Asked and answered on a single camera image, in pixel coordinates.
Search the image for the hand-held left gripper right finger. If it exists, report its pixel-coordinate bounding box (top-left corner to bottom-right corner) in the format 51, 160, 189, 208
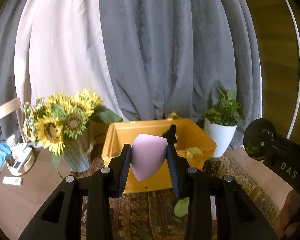
166, 144, 281, 240

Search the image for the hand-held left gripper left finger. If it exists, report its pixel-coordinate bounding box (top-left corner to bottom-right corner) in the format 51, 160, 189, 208
17, 143, 133, 240

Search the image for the lilac teardrop sponge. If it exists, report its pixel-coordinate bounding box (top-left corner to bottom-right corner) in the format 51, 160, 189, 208
131, 134, 169, 183

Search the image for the orange plastic crate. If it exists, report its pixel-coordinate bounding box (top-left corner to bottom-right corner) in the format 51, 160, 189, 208
101, 112, 217, 194

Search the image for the black plush toy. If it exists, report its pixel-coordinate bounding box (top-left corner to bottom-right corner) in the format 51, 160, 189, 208
162, 124, 178, 146

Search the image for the person's right hand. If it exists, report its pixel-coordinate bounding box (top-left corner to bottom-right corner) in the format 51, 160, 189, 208
275, 190, 300, 240

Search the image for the green plush toy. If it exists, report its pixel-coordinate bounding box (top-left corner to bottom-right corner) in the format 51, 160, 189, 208
174, 198, 189, 218

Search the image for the grey ribbed vase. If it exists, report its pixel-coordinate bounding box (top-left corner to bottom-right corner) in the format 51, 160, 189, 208
63, 127, 93, 173

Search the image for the patterned fringed rug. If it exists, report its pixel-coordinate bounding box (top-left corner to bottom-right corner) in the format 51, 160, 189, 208
79, 152, 282, 240

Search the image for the potted plant in white pot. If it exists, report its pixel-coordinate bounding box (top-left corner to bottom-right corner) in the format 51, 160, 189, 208
202, 84, 242, 159

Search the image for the sunflower bouquet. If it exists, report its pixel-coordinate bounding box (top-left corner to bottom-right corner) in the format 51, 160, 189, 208
22, 88, 123, 156

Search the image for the white handheld device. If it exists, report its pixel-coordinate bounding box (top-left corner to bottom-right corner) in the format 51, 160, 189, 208
11, 158, 23, 172

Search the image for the white remote control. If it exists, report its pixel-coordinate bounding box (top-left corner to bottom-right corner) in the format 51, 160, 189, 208
3, 176, 24, 186

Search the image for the white jar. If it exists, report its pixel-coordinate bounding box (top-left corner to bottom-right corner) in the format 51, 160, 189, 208
6, 135, 17, 151

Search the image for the grey curtain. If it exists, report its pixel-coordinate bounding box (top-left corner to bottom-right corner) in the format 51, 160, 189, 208
0, 2, 24, 142
99, 0, 263, 151

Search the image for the white desk lamp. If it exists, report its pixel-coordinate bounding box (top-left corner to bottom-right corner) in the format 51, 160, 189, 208
0, 97, 35, 176

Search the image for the beige curtain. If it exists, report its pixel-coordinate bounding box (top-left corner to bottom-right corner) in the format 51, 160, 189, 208
14, 0, 131, 131

